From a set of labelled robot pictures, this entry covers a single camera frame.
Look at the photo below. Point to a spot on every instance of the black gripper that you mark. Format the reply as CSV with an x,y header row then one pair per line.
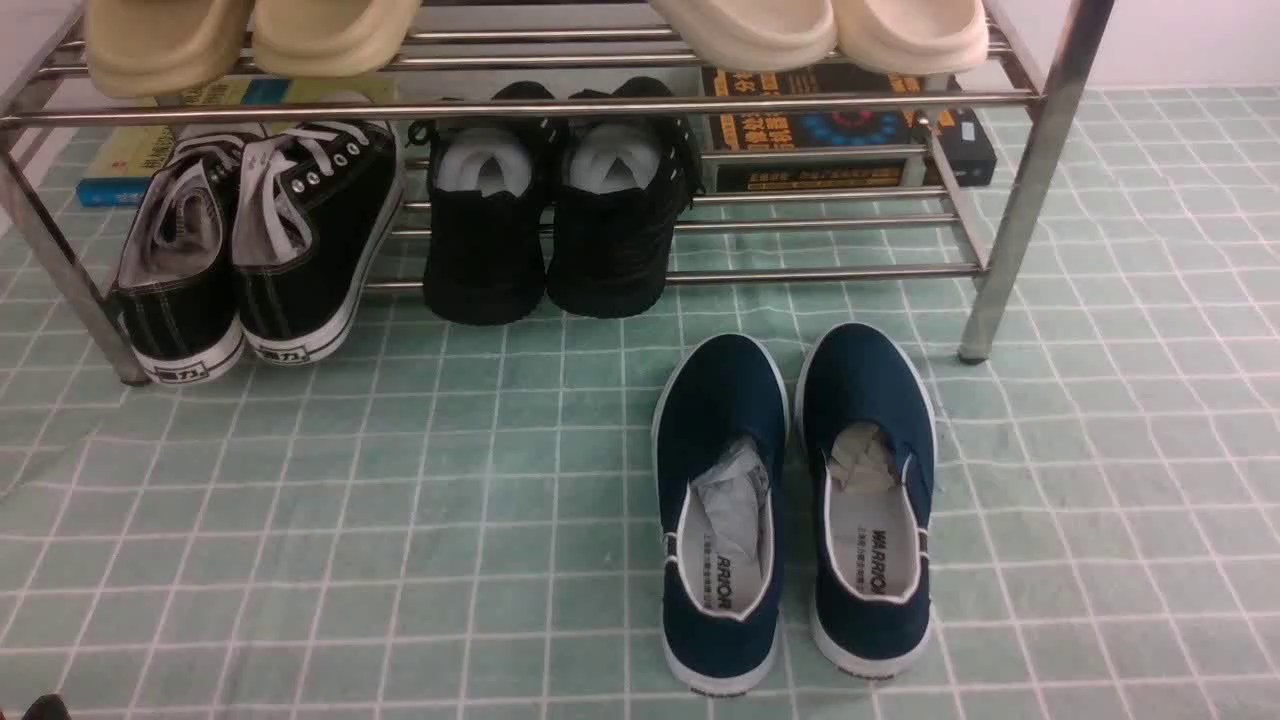
x,y
47,707

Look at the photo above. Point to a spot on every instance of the black canvas sneaker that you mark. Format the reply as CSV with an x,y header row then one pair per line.
x,y
173,282
315,203

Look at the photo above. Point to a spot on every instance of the stainless steel shoe rack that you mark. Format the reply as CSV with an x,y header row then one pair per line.
x,y
927,227

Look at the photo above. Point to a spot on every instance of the yellow and blue book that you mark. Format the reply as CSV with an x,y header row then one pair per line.
x,y
123,167

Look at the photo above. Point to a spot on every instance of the tan slipper far left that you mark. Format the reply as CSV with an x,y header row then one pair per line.
x,y
154,48

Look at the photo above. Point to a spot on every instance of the tan slipper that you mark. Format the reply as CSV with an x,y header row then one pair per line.
x,y
329,39
154,48

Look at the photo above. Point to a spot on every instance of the black knit shoe left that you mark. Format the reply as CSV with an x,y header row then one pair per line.
x,y
488,184

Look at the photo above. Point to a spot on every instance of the black knit shoe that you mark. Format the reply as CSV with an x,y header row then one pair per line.
x,y
621,185
488,184

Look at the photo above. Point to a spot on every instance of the navy slip-on shoe left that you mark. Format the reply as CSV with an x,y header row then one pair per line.
x,y
719,437

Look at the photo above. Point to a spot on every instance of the navy slip-on shoe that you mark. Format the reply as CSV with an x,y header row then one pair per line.
x,y
868,433
719,437

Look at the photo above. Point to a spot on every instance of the black knit shoe right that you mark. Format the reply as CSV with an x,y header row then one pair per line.
x,y
621,185

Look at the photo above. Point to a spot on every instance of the navy slip-on shoe right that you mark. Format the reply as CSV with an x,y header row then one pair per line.
x,y
868,433

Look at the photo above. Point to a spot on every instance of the black box with orange text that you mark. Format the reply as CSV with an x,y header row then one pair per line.
x,y
965,141

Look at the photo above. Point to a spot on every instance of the cream slipper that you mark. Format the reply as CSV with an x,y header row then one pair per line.
x,y
755,36
913,38

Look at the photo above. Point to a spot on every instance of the cream slipper far right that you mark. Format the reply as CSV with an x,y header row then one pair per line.
x,y
913,38

